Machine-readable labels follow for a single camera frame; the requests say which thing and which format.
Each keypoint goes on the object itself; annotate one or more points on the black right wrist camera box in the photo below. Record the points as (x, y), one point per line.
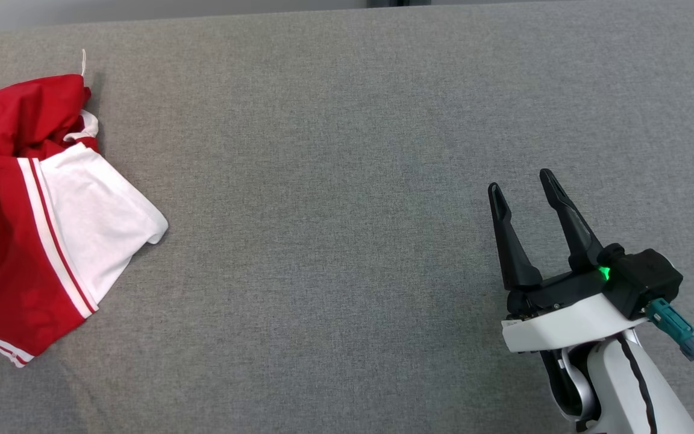
(648, 277)

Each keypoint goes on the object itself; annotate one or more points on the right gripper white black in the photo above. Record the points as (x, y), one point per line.
(564, 325)

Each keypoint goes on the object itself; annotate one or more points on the red jersey with white sleeves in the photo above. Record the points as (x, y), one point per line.
(15, 265)

